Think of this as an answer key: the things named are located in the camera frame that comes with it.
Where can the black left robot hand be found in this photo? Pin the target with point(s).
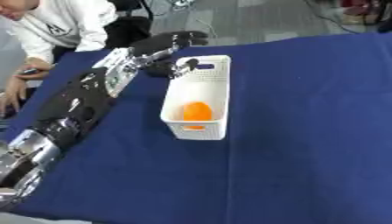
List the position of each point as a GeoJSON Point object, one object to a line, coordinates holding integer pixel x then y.
{"type": "Point", "coordinates": [155, 43]}

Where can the orange toy fruit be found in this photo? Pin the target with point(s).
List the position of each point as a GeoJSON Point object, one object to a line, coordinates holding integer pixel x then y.
{"type": "Point", "coordinates": [197, 111]}

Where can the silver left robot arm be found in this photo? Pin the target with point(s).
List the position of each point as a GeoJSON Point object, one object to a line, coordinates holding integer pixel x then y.
{"type": "Point", "coordinates": [76, 105]}

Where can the black phone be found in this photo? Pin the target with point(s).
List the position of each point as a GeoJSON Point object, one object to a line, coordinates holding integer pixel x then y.
{"type": "Point", "coordinates": [29, 71]}

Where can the white perforated plastic basket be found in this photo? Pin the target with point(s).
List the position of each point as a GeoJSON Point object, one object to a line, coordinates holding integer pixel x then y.
{"type": "Point", "coordinates": [201, 87]}

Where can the black chair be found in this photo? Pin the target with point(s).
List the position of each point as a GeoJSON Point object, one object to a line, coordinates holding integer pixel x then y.
{"type": "Point", "coordinates": [127, 30]}

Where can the person's hand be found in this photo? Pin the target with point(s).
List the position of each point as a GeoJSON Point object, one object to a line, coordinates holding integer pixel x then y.
{"type": "Point", "coordinates": [33, 68]}

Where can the person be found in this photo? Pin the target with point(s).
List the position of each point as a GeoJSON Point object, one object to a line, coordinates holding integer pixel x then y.
{"type": "Point", "coordinates": [56, 29]}

